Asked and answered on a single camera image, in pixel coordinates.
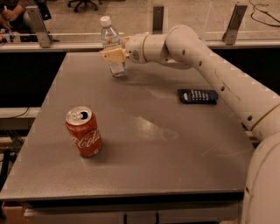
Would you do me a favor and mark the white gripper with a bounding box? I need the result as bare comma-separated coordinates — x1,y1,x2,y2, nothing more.
99,33,147,64

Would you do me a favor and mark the clear plastic water bottle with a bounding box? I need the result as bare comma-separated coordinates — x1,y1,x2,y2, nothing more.
100,16,126,78

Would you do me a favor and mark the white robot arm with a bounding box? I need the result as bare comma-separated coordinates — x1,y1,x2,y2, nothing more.
101,25,280,224

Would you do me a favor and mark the black office chair base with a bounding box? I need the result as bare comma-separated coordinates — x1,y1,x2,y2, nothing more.
67,0,103,13

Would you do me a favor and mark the red Coca-Cola can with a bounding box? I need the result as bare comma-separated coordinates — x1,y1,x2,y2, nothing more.
66,106,102,158

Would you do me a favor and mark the dark blue snack packet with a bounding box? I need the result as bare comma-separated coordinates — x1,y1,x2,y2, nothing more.
178,89,219,105

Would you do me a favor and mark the seated person in jeans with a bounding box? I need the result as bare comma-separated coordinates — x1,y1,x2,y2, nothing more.
0,0,52,42

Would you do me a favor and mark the cardboard box corner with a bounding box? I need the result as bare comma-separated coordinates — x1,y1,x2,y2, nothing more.
2,202,32,224

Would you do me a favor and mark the middle metal bracket post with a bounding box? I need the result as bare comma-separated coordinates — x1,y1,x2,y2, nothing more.
152,5,164,34

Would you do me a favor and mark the metal bracket post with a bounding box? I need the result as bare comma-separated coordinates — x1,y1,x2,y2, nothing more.
25,5,53,48
152,5,164,34
222,3,248,46

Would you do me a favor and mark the left metal bracket post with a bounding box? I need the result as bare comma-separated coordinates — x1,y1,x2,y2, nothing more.
25,5,53,48

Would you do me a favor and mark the right metal bracket post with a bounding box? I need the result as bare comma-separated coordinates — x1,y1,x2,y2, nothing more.
222,3,248,46

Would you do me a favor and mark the black cable left side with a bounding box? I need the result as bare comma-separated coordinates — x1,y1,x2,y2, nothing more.
0,107,31,120

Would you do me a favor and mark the black floor cable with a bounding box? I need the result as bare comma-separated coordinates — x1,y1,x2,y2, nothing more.
248,0,280,29

